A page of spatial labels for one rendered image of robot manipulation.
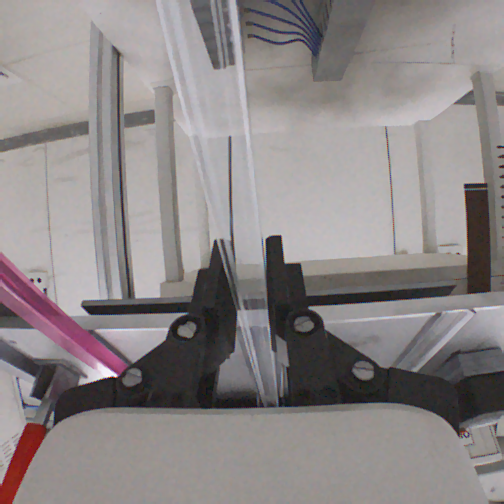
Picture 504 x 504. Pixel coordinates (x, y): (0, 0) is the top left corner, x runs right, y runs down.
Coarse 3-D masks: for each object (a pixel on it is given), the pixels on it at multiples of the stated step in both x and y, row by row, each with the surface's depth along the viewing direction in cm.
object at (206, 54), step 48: (192, 0) 4; (192, 48) 5; (240, 48) 5; (192, 96) 5; (240, 96) 6; (192, 144) 6; (240, 144) 6; (240, 192) 7; (240, 240) 9; (240, 288) 11
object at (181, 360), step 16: (176, 320) 9; (192, 320) 9; (176, 336) 9; (192, 336) 9; (176, 352) 8; (192, 352) 8; (160, 368) 8; (176, 368) 8; (192, 368) 8; (160, 384) 7; (176, 384) 7; (192, 384) 7; (208, 384) 10; (160, 400) 7; (176, 400) 7; (192, 400) 7; (208, 400) 9
